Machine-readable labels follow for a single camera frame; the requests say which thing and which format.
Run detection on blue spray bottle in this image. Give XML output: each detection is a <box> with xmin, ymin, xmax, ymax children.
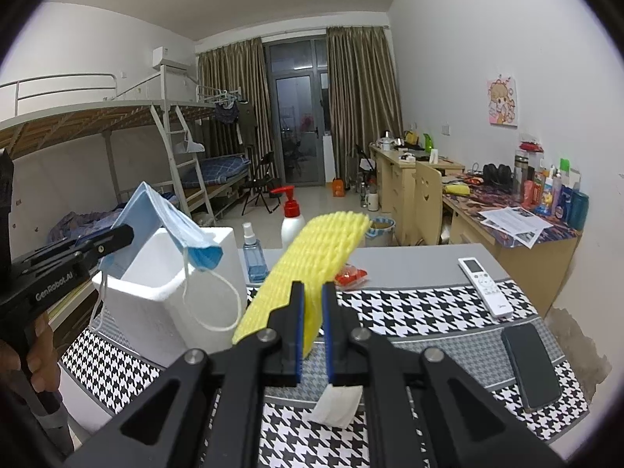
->
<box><xmin>242</xmin><ymin>223</ymin><xmax>269</xmax><ymax>282</ymax></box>

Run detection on red snack packet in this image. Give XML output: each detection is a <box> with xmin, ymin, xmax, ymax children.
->
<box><xmin>335</xmin><ymin>264</ymin><xmax>367</xmax><ymax>287</ymax></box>

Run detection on black smartphone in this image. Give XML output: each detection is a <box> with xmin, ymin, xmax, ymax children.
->
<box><xmin>501</xmin><ymin>324</ymin><xmax>562</xmax><ymax>411</ymax></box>

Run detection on houndstooth table mat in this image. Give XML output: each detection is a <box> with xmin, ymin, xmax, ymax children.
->
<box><xmin>58</xmin><ymin>278</ymin><xmax>593</xmax><ymax>468</ymax></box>

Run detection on wooden desk with patterned top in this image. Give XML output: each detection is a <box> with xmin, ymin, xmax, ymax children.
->
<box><xmin>441</xmin><ymin>175</ymin><xmax>583</xmax><ymax>313</ymax></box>

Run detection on blue plaid quilt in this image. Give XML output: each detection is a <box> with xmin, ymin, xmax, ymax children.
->
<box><xmin>49</xmin><ymin>207</ymin><xmax>122</xmax><ymax>245</ymax></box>

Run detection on white pump bottle red cap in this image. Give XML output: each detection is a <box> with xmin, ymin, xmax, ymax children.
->
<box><xmin>270</xmin><ymin>186</ymin><xmax>306</xmax><ymax>257</ymax></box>

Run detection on white remote control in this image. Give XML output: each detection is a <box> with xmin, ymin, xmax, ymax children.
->
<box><xmin>458</xmin><ymin>257</ymin><xmax>514</xmax><ymax>320</ymax></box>

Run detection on yellow sponge cloth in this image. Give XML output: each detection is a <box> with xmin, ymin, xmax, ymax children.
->
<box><xmin>231</xmin><ymin>212</ymin><xmax>372</xmax><ymax>359</ymax></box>

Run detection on white foam box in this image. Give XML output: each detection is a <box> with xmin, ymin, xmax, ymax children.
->
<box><xmin>92</xmin><ymin>227</ymin><xmax>247</xmax><ymax>366</ymax></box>

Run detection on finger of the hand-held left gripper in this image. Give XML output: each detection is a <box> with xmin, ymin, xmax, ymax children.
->
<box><xmin>46</xmin><ymin>228</ymin><xmax>114</xmax><ymax>255</ymax></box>
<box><xmin>73</xmin><ymin>224</ymin><xmax>135</xmax><ymax>260</ymax></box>

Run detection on white metal bunk bed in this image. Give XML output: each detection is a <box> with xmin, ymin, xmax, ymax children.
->
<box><xmin>0</xmin><ymin>73</ymin><xmax>220</xmax><ymax>323</ymax></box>
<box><xmin>195</xmin><ymin>83</ymin><xmax>252</xmax><ymax>206</ymax></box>

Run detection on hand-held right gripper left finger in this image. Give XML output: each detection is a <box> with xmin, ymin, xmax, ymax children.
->
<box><xmin>63</xmin><ymin>280</ymin><xmax>306</xmax><ymax>468</ymax></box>

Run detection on person's left hand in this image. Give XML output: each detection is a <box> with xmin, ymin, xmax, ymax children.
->
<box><xmin>0</xmin><ymin>319</ymin><xmax>62</xmax><ymax>397</ymax></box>

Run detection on white tissue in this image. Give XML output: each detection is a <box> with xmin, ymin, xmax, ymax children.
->
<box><xmin>312</xmin><ymin>385</ymin><xmax>362</xmax><ymax>427</ymax></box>

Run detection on person's left forearm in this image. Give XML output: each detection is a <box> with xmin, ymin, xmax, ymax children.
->
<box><xmin>0</xmin><ymin>375</ymin><xmax>74</xmax><ymax>468</ymax></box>

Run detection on blue face mask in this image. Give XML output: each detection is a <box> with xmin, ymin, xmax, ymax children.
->
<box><xmin>89</xmin><ymin>181</ymin><xmax>242</xmax><ymax>332</ymax></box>

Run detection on white air conditioner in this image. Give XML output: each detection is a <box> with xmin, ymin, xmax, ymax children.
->
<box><xmin>152</xmin><ymin>46</ymin><xmax>188</xmax><ymax>70</ymax></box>

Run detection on brown curtain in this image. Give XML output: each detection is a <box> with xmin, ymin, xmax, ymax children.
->
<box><xmin>326</xmin><ymin>26</ymin><xmax>404</xmax><ymax>188</ymax></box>
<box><xmin>196</xmin><ymin>37</ymin><xmax>278</xmax><ymax>191</ymax></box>

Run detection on white bed ladder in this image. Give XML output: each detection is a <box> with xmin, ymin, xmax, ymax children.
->
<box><xmin>150</xmin><ymin>102</ymin><xmax>215</xmax><ymax>227</ymax></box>

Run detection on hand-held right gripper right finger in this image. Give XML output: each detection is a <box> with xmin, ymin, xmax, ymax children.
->
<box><xmin>322</xmin><ymin>282</ymin><xmax>569</xmax><ymax>468</ymax></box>

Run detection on printed paper sheets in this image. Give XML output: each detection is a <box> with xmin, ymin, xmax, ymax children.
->
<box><xmin>480</xmin><ymin>206</ymin><xmax>554</xmax><ymax>247</ymax></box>

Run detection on group of toiletry bottles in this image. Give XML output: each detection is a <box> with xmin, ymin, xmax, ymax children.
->
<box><xmin>512</xmin><ymin>141</ymin><xmax>590</xmax><ymax>232</ymax></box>

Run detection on wooden chair with smiley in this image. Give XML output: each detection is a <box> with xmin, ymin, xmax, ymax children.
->
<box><xmin>414</xmin><ymin>161</ymin><xmax>444</xmax><ymax>247</ymax></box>

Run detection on hanging dark clothes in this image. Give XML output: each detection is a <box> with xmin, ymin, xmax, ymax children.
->
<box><xmin>214</xmin><ymin>97</ymin><xmax>257</xmax><ymax>152</ymax></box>

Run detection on black folding chair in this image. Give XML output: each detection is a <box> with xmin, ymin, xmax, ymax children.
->
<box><xmin>241</xmin><ymin>151</ymin><xmax>278</xmax><ymax>215</ymax></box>
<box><xmin>353</xmin><ymin>145</ymin><xmax>378</xmax><ymax>191</ymax></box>

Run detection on pink cartoon wall poster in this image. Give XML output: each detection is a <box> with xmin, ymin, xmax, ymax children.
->
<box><xmin>486</xmin><ymin>75</ymin><xmax>518</xmax><ymax>128</ymax></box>

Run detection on glass balcony door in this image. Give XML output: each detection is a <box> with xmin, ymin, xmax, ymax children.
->
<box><xmin>263</xmin><ymin>36</ymin><xmax>330</xmax><ymax>188</ymax></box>

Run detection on small trash bin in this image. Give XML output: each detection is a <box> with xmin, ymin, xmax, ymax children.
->
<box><xmin>365</xmin><ymin>217</ymin><xmax>395</xmax><ymax>247</ymax></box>

